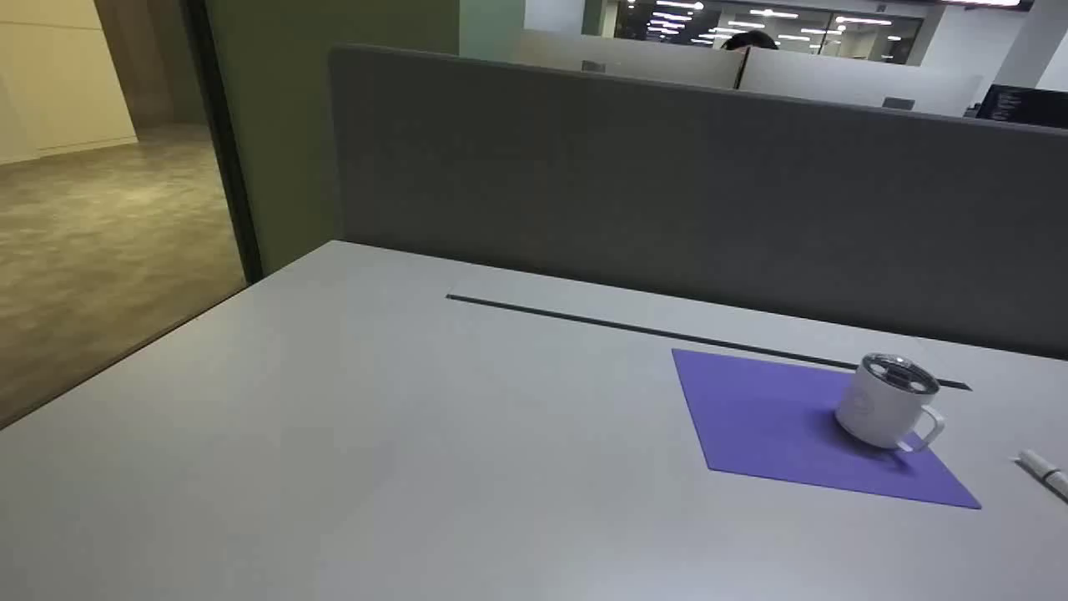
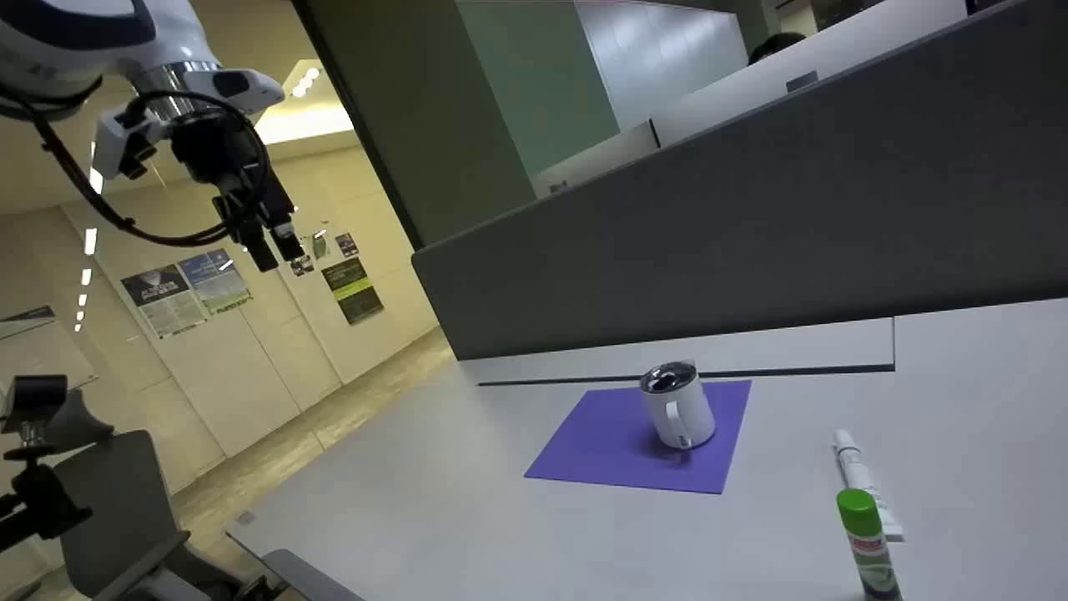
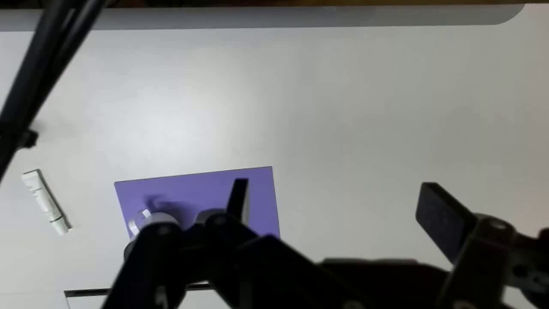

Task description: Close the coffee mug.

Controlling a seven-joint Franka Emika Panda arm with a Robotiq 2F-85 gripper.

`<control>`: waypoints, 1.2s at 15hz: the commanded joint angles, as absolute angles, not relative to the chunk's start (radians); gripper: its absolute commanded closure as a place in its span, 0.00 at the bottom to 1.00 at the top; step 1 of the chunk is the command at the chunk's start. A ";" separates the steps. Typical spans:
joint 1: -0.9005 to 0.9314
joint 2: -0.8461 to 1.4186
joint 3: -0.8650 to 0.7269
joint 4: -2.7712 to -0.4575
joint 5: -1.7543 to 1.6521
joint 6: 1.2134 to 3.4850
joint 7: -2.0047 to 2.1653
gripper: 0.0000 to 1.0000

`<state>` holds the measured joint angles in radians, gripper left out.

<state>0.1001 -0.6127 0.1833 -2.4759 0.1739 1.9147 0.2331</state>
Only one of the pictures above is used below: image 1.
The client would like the white coffee mug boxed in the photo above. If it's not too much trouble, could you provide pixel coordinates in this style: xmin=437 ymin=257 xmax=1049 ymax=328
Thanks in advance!
xmin=833 ymin=353 xmax=946 ymax=455

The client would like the purple mat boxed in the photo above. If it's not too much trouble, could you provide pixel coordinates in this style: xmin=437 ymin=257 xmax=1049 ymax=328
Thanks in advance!
xmin=671 ymin=351 xmax=980 ymax=510

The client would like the grey desk divider panel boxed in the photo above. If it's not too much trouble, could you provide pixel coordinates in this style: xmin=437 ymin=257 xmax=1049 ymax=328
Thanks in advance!
xmin=332 ymin=46 xmax=1068 ymax=356

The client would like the black monitor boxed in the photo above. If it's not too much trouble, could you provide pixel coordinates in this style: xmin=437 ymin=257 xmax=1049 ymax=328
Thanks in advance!
xmin=972 ymin=82 xmax=1068 ymax=127

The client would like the white marker pen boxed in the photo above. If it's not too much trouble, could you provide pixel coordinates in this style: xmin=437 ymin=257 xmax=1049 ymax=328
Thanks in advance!
xmin=1017 ymin=451 xmax=1068 ymax=502

